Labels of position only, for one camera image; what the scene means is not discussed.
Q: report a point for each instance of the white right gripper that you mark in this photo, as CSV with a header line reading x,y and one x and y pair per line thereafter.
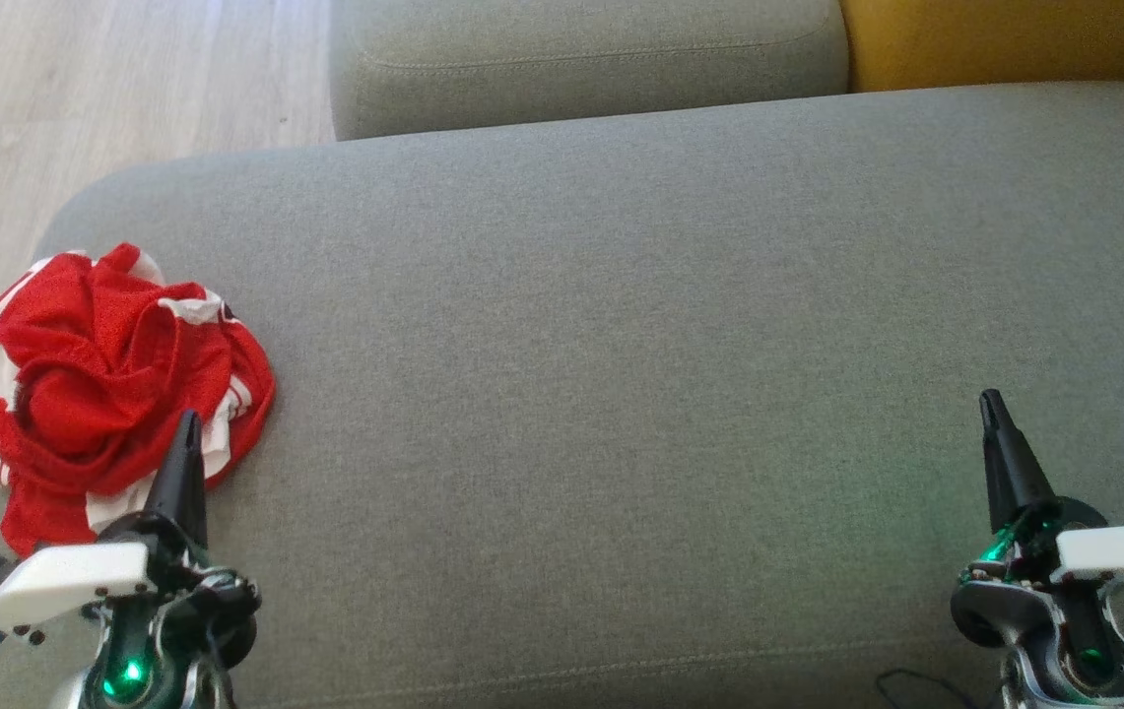
x,y
1123,556

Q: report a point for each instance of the wide yellow sofa back cushion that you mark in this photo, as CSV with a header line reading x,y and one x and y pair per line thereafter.
x,y
1005,39

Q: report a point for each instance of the red white basketball jersey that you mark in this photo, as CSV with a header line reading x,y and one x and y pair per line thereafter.
x,y
99,384

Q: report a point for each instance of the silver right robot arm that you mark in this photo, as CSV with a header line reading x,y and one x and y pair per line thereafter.
x,y
1084,660

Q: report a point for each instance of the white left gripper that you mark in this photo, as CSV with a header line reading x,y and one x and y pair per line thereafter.
x,y
69,581

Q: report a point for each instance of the grey sofa seat cushion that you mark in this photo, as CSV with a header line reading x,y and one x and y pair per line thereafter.
x,y
581,59

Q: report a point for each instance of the large grey sofa cushion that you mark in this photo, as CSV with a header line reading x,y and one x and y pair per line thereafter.
x,y
621,394

